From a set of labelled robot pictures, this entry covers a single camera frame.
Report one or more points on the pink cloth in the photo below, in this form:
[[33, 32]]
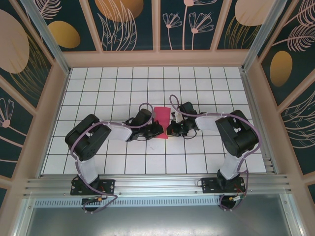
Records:
[[163, 115]]

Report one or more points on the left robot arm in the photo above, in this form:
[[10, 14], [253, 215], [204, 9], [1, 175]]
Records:
[[88, 167]]

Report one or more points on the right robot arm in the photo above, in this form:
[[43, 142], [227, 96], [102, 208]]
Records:
[[231, 167]]

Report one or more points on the grey sheet metal panel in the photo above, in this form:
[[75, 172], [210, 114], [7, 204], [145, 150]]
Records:
[[157, 221]]

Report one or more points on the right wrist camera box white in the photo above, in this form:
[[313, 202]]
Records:
[[177, 117]]

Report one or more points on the aluminium mounting rail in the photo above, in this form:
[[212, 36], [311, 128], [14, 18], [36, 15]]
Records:
[[157, 184]]

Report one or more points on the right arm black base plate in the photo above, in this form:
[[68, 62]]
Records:
[[209, 185]]

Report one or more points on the aluminium side rail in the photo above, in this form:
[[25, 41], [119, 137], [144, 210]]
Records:
[[258, 123]]

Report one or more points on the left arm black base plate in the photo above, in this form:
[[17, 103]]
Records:
[[109, 185]]

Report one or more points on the aluminium corner post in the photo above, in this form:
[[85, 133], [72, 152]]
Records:
[[261, 34], [45, 34]]

